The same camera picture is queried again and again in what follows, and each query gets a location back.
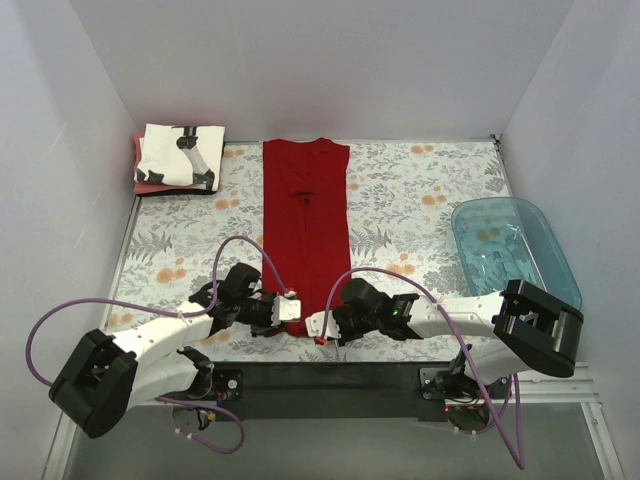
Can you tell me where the red t shirt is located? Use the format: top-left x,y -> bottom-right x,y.
133,132 -> 205,197
263,138 -> 351,337

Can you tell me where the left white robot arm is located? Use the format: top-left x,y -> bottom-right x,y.
49,263 -> 301,438

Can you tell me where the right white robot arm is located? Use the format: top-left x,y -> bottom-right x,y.
316,278 -> 584,398

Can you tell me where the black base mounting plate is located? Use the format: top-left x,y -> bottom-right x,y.
197,362 -> 483,422

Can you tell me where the floral patterned table mat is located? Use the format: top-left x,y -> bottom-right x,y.
104,142 -> 509,362

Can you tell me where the teal plastic bin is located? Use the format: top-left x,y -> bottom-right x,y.
451,197 -> 582,310

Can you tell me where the white printed folded t shirt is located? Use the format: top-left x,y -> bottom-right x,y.
137,123 -> 225,195

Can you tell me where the red folded t shirt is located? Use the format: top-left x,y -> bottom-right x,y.
133,132 -> 205,197

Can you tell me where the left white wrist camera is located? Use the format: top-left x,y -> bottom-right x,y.
271,295 -> 302,326

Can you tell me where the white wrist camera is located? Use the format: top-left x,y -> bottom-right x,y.
271,295 -> 302,326
304,311 -> 341,345

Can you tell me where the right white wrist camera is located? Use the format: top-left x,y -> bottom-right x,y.
304,311 -> 341,345

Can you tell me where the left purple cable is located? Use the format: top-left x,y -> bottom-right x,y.
24,235 -> 296,455

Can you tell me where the aluminium frame rail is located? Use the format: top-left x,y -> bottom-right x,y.
42,362 -> 626,480

